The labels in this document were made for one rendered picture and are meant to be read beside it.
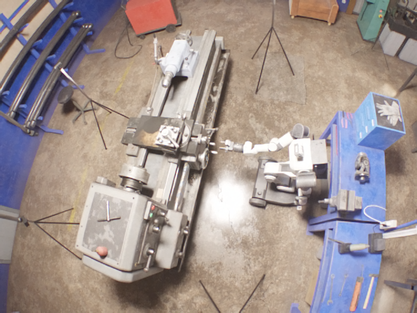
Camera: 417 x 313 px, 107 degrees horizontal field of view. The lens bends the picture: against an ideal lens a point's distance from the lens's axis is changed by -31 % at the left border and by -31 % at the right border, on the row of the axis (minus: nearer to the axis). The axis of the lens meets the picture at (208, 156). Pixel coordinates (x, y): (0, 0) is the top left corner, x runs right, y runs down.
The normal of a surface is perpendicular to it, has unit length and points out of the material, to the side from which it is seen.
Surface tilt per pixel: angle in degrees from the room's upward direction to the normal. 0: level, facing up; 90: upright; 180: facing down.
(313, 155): 20
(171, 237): 32
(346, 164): 0
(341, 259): 0
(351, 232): 0
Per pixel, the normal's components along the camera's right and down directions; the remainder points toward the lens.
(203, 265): -0.14, -0.35
